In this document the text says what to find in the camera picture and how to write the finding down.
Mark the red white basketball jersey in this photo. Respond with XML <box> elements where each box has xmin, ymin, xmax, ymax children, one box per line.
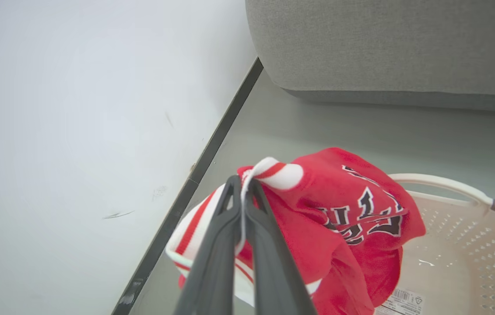
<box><xmin>166</xmin><ymin>147</ymin><xmax>427</xmax><ymax>315</ymax></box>

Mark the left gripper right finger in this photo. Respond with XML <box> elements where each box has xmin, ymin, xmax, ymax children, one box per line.
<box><xmin>245</xmin><ymin>178</ymin><xmax>318</xmax><ymax>315</ymax></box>

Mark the white barcode sticker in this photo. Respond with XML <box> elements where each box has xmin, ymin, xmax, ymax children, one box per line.
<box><xmin>376</xmin><ymin>288</ymin><xmax>425</xmax><ymax>315</ymax></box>

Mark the grey fabric sofa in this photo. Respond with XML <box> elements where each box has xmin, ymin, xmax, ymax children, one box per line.
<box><xmin>245</xmin><ymin>0</ymin><xmax>495</xmax><ymax>114</ymax></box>

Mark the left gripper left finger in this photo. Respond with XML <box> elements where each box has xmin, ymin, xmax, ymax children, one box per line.
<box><xmin>173</xmin><ymin>175</ymin><xmax>244</xmax><ymax>315</ymax></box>

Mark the dark baseboard strip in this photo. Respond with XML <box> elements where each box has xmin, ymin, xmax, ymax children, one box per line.
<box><xmin>111</xmin><ymin>57</ymin><xmax>265</xmax><ymax>315</ymax></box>

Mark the pink perforated laundry basket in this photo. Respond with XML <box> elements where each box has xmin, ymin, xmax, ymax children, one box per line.
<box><xmin>373</xmin><ymin>173</ymin><xmax>495</xmax><ymax>315</ymax></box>

